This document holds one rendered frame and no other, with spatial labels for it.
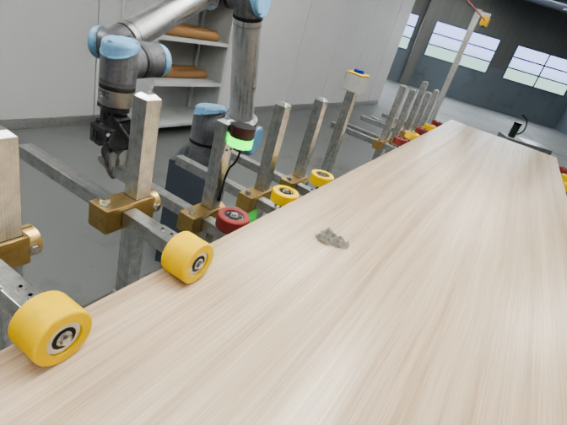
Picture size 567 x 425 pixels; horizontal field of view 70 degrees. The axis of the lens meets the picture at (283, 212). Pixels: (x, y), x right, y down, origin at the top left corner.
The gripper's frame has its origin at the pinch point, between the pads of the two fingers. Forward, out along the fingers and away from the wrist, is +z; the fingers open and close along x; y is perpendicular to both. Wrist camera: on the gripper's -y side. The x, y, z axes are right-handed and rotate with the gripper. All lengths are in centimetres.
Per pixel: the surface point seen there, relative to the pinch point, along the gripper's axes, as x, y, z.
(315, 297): 10, -70, -8
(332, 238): -12, -63, -9
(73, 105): -141, 224, 68
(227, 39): -261, 173, -9
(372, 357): 17, -85, -8
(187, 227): 4.9, -32.6, -1.8
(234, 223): 2.8, -44.2, -8.3
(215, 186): -2.4, -33.0, -11.5
